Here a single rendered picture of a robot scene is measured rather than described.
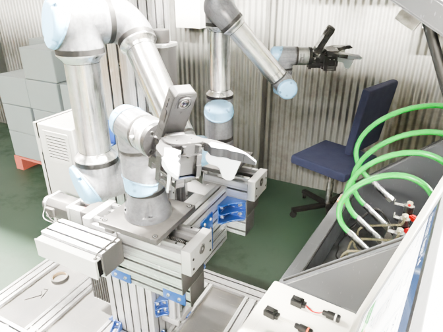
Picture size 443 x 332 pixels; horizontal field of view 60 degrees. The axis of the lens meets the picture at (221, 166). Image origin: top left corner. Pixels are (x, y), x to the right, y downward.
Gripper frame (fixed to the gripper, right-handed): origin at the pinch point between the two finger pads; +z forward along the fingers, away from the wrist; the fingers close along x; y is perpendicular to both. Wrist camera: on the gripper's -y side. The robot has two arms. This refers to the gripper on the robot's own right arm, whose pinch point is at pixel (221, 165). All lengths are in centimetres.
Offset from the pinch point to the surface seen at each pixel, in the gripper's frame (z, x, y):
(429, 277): 30.6, -3.3, 1.2
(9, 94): -351, -32, 64
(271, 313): -4.4, -24.5, 43.0
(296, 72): -177, -216, 14
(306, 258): -17, -52, 44
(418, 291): 30.1, -3.4, 3.3
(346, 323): 7, -38, 43
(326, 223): -25, -71, 41
